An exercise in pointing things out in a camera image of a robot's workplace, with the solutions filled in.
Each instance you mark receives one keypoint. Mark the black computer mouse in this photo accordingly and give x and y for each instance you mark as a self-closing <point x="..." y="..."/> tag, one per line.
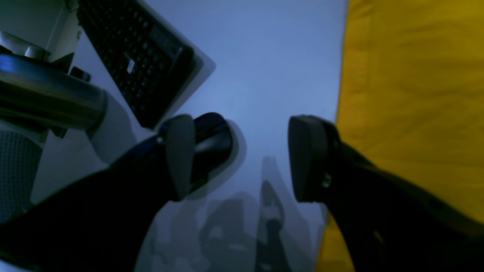
<point x="213" y="147"/>

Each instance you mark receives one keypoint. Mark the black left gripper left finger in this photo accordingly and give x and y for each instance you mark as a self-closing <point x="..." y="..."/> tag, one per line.
<point x="99" y="223"/>

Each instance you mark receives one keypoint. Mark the orange yellow T-shirt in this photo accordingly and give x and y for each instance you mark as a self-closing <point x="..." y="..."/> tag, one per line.
<point x="412" y="93"/>

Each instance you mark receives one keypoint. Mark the metal cylinder stand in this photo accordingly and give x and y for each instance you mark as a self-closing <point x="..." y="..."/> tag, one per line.
<point x="31" y="90"/>

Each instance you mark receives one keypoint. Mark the black keyboard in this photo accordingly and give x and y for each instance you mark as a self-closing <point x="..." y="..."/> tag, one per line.
<point x="148" y="62"/>

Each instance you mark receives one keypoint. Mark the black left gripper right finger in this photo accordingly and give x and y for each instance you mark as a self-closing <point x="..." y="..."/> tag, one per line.
<point x="388" y="224"/>

